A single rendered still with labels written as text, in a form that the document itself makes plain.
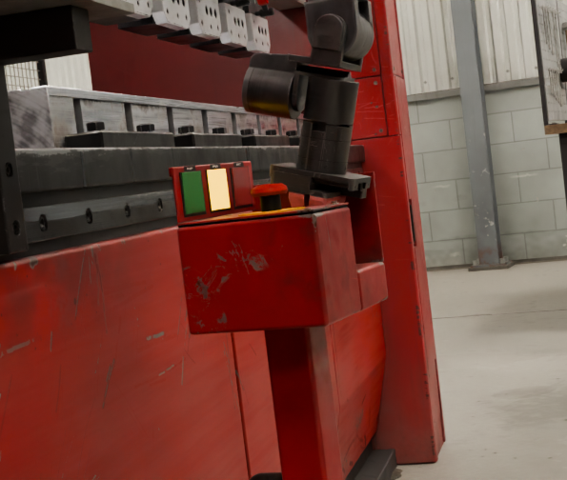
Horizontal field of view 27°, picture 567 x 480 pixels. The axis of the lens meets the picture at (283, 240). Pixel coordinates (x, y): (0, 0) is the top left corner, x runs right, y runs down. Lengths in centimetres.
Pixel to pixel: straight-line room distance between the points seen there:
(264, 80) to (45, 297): 35
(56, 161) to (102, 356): 23
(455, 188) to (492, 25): 118
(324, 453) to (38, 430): 32
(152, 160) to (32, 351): 45
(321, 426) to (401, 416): 197
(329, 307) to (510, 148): 746
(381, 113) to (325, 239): 200
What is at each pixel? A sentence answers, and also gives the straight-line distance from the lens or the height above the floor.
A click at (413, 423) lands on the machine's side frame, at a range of 328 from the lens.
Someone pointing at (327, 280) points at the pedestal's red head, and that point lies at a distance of 122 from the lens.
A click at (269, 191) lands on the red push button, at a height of 80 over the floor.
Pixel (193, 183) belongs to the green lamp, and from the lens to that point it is 130.
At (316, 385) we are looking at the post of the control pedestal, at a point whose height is 59.
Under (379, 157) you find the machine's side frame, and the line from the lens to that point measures 321.
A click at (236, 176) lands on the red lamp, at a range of 140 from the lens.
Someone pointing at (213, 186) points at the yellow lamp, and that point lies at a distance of 134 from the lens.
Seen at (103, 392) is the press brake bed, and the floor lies 60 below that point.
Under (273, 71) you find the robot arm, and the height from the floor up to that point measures 93.
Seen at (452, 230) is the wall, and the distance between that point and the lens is 877.
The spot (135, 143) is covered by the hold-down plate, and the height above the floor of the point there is 89.
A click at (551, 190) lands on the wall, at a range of 860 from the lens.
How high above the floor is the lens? 82
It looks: 3 degrees down
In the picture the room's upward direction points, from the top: 7 degrees counter-clockwise
